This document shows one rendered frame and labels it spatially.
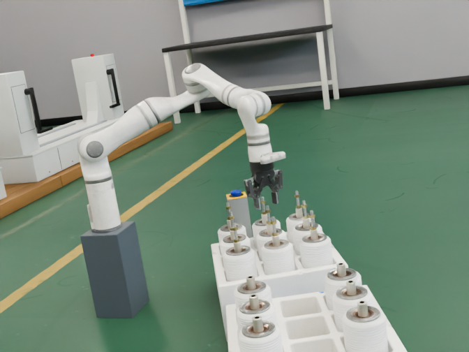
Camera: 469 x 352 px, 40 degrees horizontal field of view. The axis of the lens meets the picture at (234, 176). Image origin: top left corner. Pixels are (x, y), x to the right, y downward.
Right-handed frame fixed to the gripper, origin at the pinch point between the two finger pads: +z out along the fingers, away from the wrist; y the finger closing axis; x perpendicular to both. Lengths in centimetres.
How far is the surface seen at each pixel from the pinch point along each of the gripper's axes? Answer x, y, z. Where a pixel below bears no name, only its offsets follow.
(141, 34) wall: -503, -233, -57
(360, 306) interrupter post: 63, 25, 8
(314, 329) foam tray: 43, 22, 21
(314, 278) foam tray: 21.4, 2.2, 19.7
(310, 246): 18.7, -0.2, 10.9
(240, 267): 8.1, 18.8, 13.6
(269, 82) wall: -391, -318, 12
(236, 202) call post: -25.9, -6.3, 5.5
